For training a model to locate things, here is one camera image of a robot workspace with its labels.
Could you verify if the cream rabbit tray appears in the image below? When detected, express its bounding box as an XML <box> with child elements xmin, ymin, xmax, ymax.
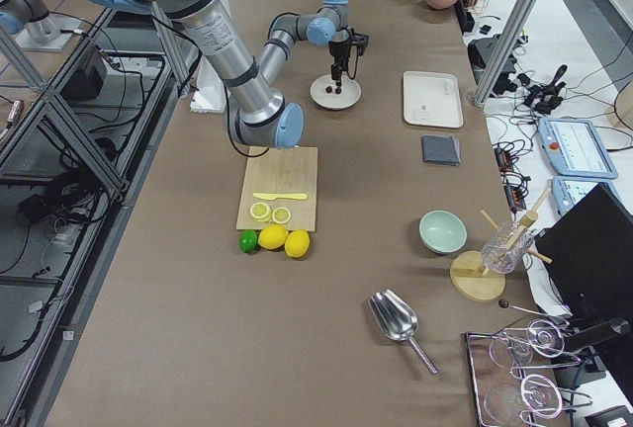
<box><xmin>403</xmin><ymin>71</ymin><xmax>464</xmax><ymax>128</ymax></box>

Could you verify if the lemon slice lower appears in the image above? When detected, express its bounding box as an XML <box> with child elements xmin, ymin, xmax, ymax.
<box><xmin>271</xmin><ymin>207</ymin><xmax>292</xmax><ymax>224</ymax></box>

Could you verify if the clear glass cup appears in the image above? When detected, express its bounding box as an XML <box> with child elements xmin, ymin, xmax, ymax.
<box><xmin>481</xmin><ymin>221</ymin><xmax>534</xmax><ymax>275</ymax></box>

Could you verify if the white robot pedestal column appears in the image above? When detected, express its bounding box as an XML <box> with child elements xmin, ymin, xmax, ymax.
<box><xmin>190</xmin><ymin>55</ymin><xmax>226</xmax><ymax>114</ymax></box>

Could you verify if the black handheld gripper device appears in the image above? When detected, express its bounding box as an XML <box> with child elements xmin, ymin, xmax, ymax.
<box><xmin>517</xmin><ymin>64</ymin><xmax>568</xmax><ymax>116</ymax></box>

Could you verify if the black monitor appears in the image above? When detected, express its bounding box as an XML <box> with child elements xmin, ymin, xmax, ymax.
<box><xmin>534</xmin><ymin>182</ymin><xmax>633</xmax><ymax>329</ymax></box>

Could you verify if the green lime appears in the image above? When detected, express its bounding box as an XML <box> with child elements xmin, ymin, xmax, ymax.
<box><xmin>238</xmin><ymin>229</ymin><xmax>258</xmax><ymax>253</ymax></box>

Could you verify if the yellow plastic knife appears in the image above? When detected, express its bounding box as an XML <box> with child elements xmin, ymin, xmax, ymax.
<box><xmin>252</xmin><ymin>192</ymin><xmax>308</xmax><ymax>201</ymax></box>

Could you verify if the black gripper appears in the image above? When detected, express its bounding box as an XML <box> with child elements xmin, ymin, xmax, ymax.
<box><xmin>328</xmin><ymin>40</ymin><xmax>352</xmax><ymax>88</ymax></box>

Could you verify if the yellow lemon outer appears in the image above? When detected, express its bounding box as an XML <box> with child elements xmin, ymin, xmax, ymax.
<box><xmin>284</xmin><ymin>229</ymin><xmax>311</xmax><ymax>259</ymax></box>

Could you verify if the aluminium frame post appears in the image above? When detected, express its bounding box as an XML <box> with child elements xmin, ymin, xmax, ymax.
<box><xmin>472</xmin><ymin>0</ymin><xmax>537</xmax><ymax>108</ymax></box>

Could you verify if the mint green bowl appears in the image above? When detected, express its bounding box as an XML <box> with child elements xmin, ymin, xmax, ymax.
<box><xmin>418</xmin><ymin>210</ymin><xmax>467</xmax><ymax>255</ymax></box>

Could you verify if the lemon slice upper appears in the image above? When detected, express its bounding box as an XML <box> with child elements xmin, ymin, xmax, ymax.
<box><xmin>249</xmin><ymin>201</ymin><xmax>272</xmax><ymax>222</ymax></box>

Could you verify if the wooden cup stand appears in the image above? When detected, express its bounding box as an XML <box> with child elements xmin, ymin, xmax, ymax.
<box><xmin>450</xmin><ymin>187</ymin><xmax>553</xmax><ymax>301</ymax></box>

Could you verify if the yellow lemon near lime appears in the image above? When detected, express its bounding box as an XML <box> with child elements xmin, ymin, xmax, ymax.
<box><xmin>258</xmin><ymin>223</ymin><xmax>290</xmax><ymax>250</ymax></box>

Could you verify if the blue teach pendant near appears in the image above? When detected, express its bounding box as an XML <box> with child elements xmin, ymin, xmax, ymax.
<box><xmin>551</xmin><ymin>176</ymin><xmax>614</xmax><ymax>216</ymax></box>

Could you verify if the lemon slice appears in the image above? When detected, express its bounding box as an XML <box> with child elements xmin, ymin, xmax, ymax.
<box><xmin>271</xmin><ymin>207</ymin><xmax>292</xmax><ymax>224</ymax></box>
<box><xmin>249</xmin><ymin>201</ymin><xmax>272</xmax><ymax>222</ymax></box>

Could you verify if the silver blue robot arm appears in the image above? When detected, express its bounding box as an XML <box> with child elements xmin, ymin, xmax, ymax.
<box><xmin>90</xmin><ymin>0</ymin><xmax>349</xmax><ymax>149</ymax></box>
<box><xmin>1</xmin><ymin>0</ymin><xmax>70</xmax><ymax>52</ymax></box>

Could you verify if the blue teach pendant far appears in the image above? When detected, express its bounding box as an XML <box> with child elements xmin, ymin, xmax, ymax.
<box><xmin>537</xmin><ymin>117</ymin><xmax>618</xmax><ymax>180</ymax></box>

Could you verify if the steel scoop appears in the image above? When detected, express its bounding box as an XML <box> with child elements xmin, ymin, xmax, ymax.
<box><xmin>368</xmin><ymin>289</ymin><xmax>439</xmax><ymax>376</ymax></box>

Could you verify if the grey folded cloth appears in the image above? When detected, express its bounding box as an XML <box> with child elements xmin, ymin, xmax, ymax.
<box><xmin>420</xmin><ymin>134</ymin><xmax>461</xmax><ymax>166</ymax></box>

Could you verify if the wire glass rack tray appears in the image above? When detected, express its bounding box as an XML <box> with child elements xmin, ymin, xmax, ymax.
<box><xmin>464</xmin><ymin>318</ymin><xmax>593</xmax><ymax>426</ymax></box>

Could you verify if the dark red cherry pair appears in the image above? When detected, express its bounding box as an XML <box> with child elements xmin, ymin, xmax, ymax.
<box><xmin>325</xmin><ymin>86</ymin><xmax>342</xmax><ymax>94</ymax></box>

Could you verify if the cream round plate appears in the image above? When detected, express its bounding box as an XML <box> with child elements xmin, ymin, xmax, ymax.
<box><xmin>310</xmin><ymin>74</ymin><xmax>361</xmax><ymax>111</ymax></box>

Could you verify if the blue teach pendant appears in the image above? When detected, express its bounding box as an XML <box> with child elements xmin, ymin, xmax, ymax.
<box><xmin>537</xmin><ymin>117</ymin><xmax>618</xmax><ymax>180</ymax></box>
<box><xmin>551</xmin><ymin>176</ymin><xmax>614</xmax><ymax>216</ymax></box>

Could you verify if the wooden cutting board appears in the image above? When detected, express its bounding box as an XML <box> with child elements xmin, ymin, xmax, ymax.
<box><xmin>236</xmin><ymin>147</ymin><xmax>318</xmax><ymax>232</ymax></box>

